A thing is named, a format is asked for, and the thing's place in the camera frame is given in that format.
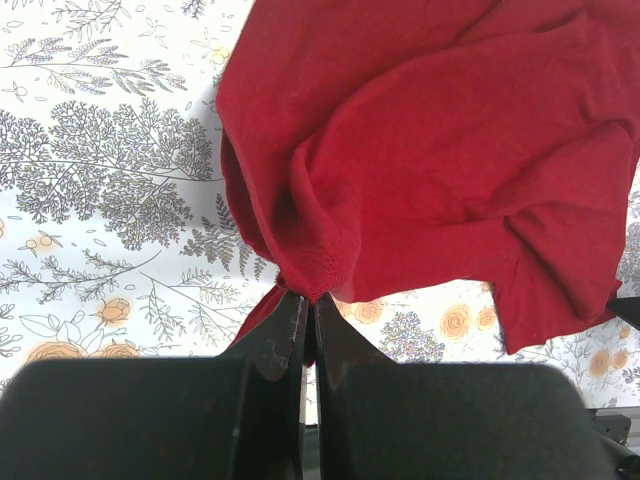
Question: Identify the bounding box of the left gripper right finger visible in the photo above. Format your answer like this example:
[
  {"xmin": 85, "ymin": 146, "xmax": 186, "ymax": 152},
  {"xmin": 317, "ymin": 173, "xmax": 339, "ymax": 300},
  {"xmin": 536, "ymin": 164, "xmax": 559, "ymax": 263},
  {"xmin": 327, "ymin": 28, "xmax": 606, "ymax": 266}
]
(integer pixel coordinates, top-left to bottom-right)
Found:
[{"xmin": 314, "ymin": 297, "xmax": 614, "ymax": 479}]

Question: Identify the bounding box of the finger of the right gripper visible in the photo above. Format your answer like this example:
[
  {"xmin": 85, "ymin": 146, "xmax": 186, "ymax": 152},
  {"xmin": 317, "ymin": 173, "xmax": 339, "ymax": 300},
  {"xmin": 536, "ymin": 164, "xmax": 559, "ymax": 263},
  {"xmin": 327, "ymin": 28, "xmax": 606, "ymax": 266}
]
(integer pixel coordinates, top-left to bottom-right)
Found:
[{"xmin": 607, "ymin": 297, "xmax": 640, "ymax": 329}]

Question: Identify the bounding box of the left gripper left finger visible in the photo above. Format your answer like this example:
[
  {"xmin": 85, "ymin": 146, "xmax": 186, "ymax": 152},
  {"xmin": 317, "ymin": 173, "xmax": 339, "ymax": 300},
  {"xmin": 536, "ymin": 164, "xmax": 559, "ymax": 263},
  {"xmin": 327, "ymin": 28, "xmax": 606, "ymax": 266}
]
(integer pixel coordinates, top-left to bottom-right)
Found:
[{"xmin": 1, "ymin": 293, "xmax": 308, "ymax": 479}]

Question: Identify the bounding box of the red t shirt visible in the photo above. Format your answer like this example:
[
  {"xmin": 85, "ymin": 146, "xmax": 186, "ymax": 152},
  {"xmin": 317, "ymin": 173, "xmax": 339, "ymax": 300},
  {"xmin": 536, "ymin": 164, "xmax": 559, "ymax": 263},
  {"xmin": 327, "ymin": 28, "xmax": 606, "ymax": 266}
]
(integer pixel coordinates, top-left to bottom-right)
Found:
[{"xmin": 216, "ymin": 1, "xmax": 639, "ymax": 353}]

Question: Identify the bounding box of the aluminium frame rail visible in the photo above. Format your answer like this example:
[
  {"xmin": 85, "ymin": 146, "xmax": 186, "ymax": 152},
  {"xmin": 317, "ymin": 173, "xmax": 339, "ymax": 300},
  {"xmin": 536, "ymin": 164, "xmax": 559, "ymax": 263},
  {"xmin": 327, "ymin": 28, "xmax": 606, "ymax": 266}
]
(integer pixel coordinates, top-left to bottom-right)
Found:
[{"xmin": 589, "ymin": 406, "xmax": 639, "ymax": 480}]

